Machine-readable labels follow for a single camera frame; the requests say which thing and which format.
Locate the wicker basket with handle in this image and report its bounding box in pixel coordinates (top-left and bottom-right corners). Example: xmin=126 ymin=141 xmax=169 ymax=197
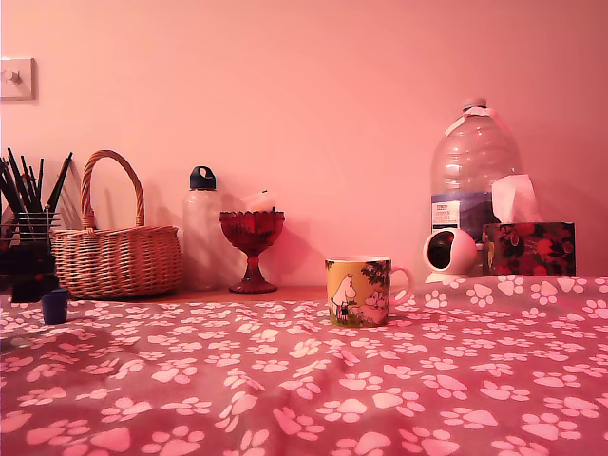
xmin=49 ymin=149 xmax=184 ymax=300

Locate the black utensil handle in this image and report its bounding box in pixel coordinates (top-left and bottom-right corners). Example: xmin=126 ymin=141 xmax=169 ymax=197
xmin=7 ymin=147 xmax=37 ymax=214
xmin=46 ymin=151 xmax=74 ymax=212
xmin=35 ymin=158 xmax=46 ymax=212

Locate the red glass goblet bowl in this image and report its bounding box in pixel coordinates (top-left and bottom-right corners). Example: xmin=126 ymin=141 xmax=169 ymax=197
xmin=218 ymin=210 xmax=287 ymax=295

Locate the small white round camera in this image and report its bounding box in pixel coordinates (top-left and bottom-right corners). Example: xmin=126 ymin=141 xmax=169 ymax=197
xmin=423 ymin=228 xmax=479 ymax=285

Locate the blue coffee capsule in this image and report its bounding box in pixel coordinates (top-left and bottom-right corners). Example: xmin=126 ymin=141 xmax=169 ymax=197
xmin=40 ymin=287 xmax=72 ymax=326

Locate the wire utensil rack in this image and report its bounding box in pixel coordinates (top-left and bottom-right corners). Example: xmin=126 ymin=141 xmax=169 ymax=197
xmin=0 ymin=211 xmax=63 ymax=295

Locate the small pale wrapped object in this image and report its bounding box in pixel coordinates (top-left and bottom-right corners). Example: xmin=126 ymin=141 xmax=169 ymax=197
xmin=239 ymin=188 xmax=279 ymax=214

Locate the wall switch plate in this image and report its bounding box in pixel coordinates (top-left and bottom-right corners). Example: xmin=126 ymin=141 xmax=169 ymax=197
xmin=0 ymin=57 xmax=38 ymax=102

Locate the clear bottle with black cap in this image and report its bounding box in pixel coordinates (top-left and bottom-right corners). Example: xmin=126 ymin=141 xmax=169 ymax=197
xmin=182 ymin=165 xmax=229 ymax=292

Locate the white tissue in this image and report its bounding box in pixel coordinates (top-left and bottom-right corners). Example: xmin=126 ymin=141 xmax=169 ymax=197
xmin=491 ymin=174 xmax=542 ymax=223

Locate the paw-print cloth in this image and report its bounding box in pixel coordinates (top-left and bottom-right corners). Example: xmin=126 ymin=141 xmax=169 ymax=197
xmin=0 ymin=274 xmax=608 ymax=456

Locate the floral tissue box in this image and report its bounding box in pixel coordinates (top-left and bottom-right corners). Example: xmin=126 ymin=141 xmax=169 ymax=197
xmin=482 ymin=220 xmax=578 ymax=277

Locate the yellow cartoon mug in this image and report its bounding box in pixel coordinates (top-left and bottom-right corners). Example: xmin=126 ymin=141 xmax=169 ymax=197
xmin=325 ymin=256 xmax=416 ymax=329

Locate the large clear water bottle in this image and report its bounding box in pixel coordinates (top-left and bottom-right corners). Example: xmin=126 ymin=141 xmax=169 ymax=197
xmin=429 ymin=97 xmax=523 ymax=246

